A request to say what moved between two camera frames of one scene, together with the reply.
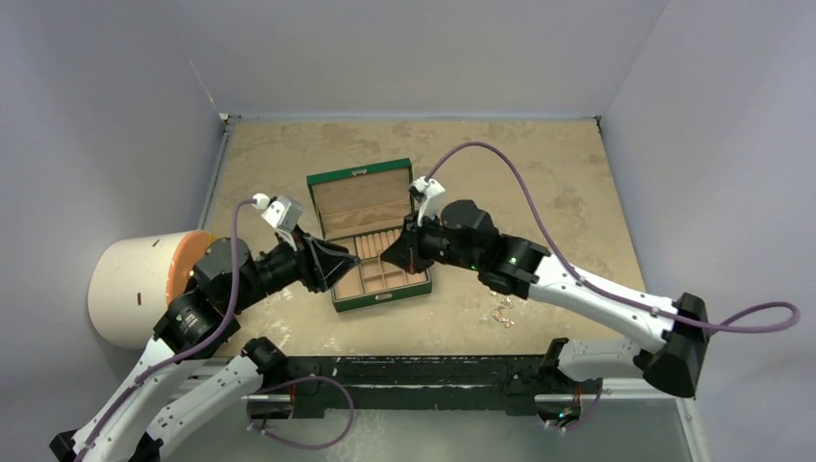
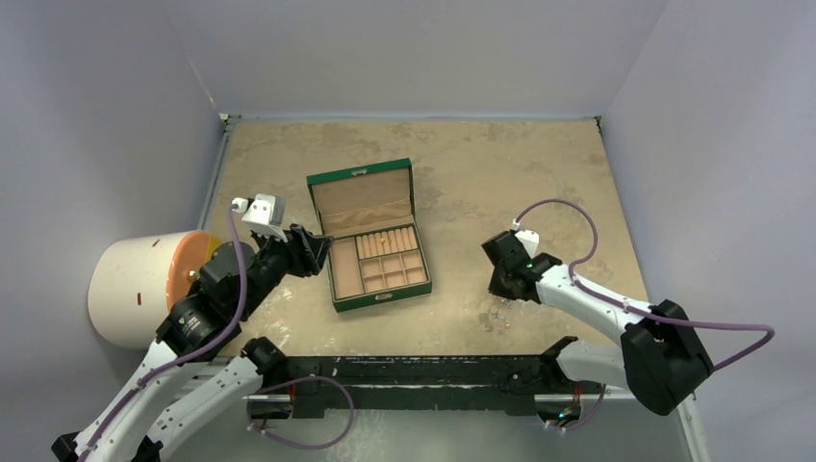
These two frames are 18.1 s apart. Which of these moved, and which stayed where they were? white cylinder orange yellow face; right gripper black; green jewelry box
Moved: right gripper black
Stayed: green jewelry box; white cylinder orange yellow face
